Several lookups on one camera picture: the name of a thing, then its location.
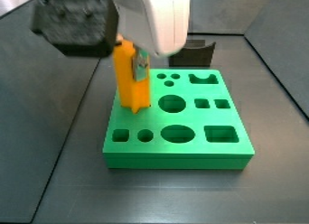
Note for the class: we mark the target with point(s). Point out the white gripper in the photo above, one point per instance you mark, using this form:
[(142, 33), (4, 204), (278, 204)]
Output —
[(155, 24)]

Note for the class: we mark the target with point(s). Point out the orange star-shaped peg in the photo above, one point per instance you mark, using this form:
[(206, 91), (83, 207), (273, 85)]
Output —
[(134, 92)]

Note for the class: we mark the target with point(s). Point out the black curved holder block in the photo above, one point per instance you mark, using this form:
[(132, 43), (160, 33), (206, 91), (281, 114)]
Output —
[(195, 54)]

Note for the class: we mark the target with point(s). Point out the green shape-sorting board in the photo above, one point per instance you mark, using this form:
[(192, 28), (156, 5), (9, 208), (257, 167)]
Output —
[(190, 130)]

